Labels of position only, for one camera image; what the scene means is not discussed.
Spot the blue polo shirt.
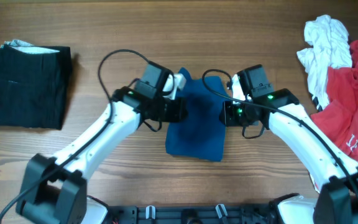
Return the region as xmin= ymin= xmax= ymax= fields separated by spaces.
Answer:
xmin=165 ymin=67 xmax=226 ymax=162

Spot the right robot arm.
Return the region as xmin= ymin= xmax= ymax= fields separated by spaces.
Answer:
xmin=219 ymin=65 xmax=358 ymax=223

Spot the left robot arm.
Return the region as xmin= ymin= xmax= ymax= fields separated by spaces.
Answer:
xmin=15 ymin=62 xmax=187 ymax=224

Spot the red t-shirt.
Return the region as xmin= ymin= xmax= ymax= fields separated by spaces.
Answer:
xmin=311 ymin=40 xmax=358 ymax=162

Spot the white t-shirt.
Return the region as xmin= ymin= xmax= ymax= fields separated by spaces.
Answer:
xmin=296 ymin=14 xmax=352 ymax=111

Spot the folded black garment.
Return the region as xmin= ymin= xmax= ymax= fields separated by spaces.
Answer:
xmin=0 ymin=45 xmax=73 ymax=129

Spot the white garment under black stack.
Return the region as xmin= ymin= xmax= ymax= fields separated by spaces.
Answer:
xmin=0 ymin=39 xmax=59 ymax=54

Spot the right black camera cable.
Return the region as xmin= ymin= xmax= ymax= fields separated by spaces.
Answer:
xmin=201 ymin=68 xmax=358 ymax=224

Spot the black camera cable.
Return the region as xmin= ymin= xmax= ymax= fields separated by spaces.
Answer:
xmin=201 ymin=68 xmax=358 ymax=224
xmin=0 ymin=49 xmax=155 ymax=224

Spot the left black camera cable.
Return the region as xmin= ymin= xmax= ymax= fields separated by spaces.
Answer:
xmin=0 ymin=49 xmax=155 ymax=224

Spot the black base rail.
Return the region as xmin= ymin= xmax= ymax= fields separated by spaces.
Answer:
xmin=103 ymin=203 xmax=281 ymax=224

